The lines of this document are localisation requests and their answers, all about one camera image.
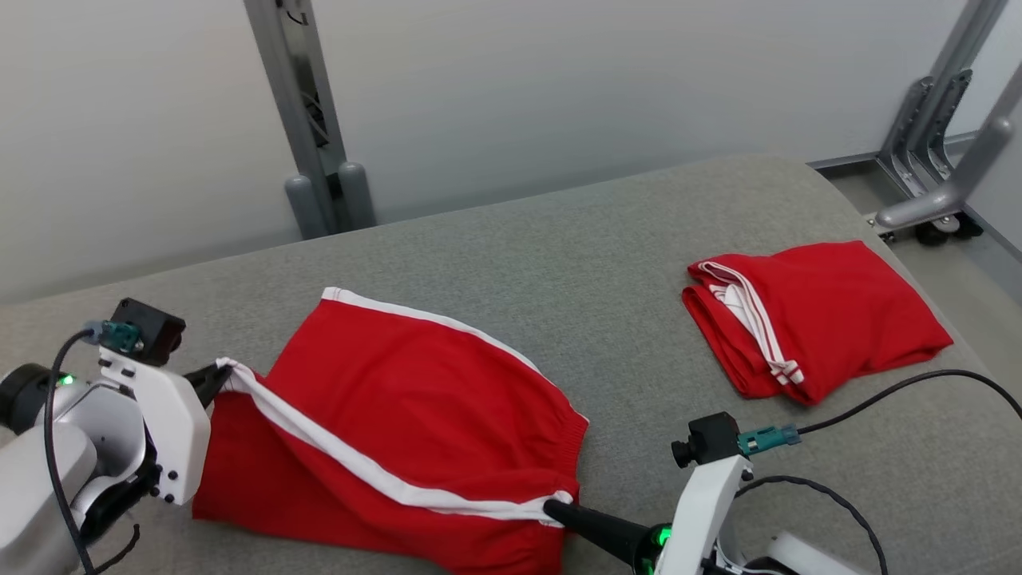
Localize black looped right arm cable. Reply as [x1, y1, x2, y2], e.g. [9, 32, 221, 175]
[735, 475, 891, 575]

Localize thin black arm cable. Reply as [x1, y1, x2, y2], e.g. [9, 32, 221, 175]
[798, 369, 1022, 436]
[44, 327, 101, 575]

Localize grey partition bottom frame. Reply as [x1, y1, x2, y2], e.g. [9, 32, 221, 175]
[970, 212, 1022, 264]

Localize black caster wheels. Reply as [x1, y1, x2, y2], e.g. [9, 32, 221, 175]
[914, 214, 984, 247]

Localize teal right camera connector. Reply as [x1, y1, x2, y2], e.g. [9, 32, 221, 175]
[736, 426, 801, 456]

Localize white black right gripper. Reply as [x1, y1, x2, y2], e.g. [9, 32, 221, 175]
[543, 455, 751, 575]

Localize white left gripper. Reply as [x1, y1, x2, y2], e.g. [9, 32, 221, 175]
[97, 347, 234, 506]

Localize red shorts white stripe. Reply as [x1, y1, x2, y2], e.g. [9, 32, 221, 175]
[192, 287, 590, 575]

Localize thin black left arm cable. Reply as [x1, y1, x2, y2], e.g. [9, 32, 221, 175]
[44, 327, 101, 575]

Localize teal camera connector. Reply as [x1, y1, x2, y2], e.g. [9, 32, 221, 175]
[84, 319, 143, 354]
[736, 426, 801, 456]

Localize grey metal angled floor stand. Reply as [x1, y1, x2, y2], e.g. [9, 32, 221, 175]
[870, 0, 1022, 240]

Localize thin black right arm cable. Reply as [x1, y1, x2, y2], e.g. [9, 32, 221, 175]
[798, 369, 1022, 436]

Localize red jersey shirt white sleeves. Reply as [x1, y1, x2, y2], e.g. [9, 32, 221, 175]
[683, 241, 955, 406]

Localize teal left camera connector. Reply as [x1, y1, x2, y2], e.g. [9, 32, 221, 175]
[84, 319, 143, 354]

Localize grey metal post two feet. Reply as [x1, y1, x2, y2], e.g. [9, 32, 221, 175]
[244, 0, 376, 240]

